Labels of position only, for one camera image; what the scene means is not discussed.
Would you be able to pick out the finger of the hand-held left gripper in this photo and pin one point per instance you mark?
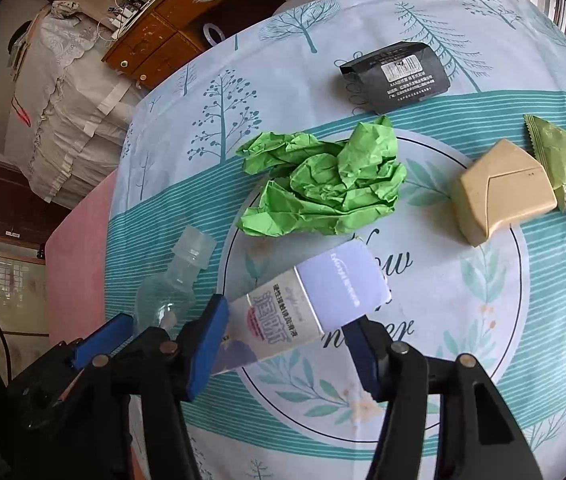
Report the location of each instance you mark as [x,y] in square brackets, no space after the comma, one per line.
[103,336]

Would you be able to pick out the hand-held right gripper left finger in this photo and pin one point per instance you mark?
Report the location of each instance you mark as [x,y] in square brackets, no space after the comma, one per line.
[208,345]

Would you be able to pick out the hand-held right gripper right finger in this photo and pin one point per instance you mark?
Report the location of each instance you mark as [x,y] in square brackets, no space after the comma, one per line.
[368,360]

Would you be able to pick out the clear plastic bottle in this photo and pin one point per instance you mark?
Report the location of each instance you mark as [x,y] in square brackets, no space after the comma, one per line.
[173,285]

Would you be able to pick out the white lavender small box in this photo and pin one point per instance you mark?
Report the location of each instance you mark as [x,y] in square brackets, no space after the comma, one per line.
[313,295]

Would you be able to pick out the pink bedsheet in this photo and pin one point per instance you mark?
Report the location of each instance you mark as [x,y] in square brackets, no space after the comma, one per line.
[83,260]

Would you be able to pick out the tree-print tablecloth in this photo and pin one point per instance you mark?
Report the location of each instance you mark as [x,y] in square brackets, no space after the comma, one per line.
[463,310]

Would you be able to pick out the brown wooden wardrobe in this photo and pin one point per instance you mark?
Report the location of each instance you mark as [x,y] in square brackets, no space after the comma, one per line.
[13,195]

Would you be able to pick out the crumpled green paper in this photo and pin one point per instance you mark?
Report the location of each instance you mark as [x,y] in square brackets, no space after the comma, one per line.
[328,185]

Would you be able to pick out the beige plastic box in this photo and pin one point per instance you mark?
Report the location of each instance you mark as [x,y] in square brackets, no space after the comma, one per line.
[503,190]

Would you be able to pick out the white lace furniture cover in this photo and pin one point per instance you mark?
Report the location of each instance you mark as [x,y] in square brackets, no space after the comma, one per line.
[63,110]

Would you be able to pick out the black packet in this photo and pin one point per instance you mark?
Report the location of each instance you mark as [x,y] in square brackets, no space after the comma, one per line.
[398,77]

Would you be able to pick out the wooden desk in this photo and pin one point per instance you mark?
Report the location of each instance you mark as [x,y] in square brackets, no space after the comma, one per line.
[173,35]

